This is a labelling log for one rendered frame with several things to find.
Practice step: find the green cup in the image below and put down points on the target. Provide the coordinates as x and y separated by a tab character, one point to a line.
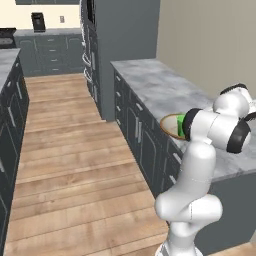
181	126

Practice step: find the dark grey wall cupboards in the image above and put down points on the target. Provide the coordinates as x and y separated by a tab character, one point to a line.
46	1

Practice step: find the tall grey fridge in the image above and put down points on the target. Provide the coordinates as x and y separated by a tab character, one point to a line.
128	40

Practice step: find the black coffee machine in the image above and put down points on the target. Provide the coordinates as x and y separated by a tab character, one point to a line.
38	21

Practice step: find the dark grey cupboard door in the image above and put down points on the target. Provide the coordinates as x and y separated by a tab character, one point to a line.
148	156
130	128

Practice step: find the black stove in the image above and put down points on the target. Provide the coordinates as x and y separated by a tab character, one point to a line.
6	38

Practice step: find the dark grey drawer front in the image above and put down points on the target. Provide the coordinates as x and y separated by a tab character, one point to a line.
117	83
118	128
118	114
117	99

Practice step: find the dark grey counter cabinet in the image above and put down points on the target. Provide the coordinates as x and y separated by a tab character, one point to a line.
230	206

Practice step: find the grey wall socket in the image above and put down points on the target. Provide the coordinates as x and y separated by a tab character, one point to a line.
62	19

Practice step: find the dark grey island cabinets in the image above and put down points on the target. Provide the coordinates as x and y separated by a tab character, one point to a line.
10	133

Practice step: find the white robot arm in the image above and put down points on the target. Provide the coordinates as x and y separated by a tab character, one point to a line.
196	166

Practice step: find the dark grey cupboard run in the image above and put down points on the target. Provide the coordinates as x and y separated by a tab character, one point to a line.
40	56

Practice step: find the tan rimmed bowl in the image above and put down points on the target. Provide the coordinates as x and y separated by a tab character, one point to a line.
169	125

